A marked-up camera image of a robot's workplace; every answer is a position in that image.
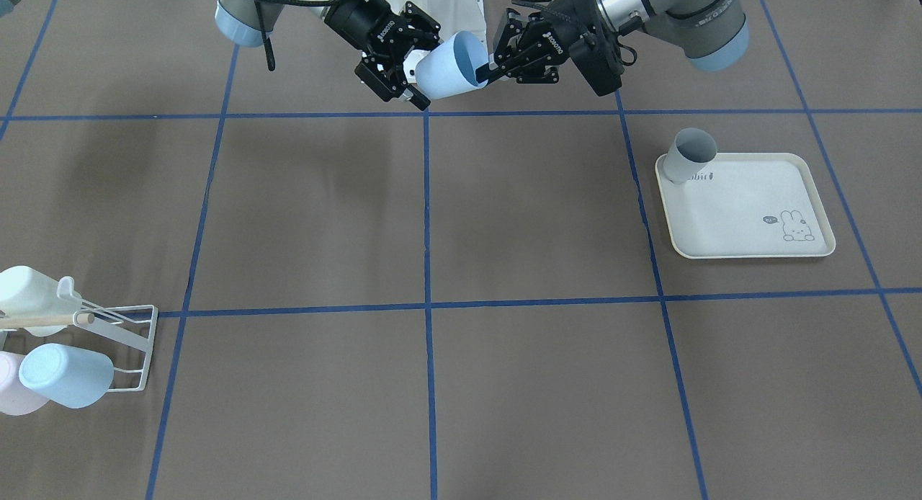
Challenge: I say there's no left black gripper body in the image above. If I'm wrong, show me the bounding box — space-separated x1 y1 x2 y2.
526 0 599 66

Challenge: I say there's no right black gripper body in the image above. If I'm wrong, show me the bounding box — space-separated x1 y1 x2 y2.
323 0 411 57

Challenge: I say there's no cream plastic cup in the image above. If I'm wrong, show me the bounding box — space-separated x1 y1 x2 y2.
1 266 81 318

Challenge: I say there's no light blue plastic cup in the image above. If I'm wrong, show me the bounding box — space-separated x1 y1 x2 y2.
19 343 115 409

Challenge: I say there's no pink plastic cup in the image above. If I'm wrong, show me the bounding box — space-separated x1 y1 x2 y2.
1 350 49 416

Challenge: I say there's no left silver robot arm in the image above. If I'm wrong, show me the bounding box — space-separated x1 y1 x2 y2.
475 0 750 96

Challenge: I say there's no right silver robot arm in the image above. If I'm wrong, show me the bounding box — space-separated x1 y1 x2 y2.
215 0 442 110

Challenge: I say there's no grey plastic cup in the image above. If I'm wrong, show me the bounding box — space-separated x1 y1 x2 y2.
662 127 717 184

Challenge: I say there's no cream plastic tray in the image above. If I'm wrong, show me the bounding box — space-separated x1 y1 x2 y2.
655 153 837 259

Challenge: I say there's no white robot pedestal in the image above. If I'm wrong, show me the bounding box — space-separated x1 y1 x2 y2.
396 0 487 47

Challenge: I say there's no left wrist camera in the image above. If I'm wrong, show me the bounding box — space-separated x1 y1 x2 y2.
568 32 625 97

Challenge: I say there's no white wire cup rack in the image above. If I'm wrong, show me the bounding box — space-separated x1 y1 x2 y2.
2 276 159 393

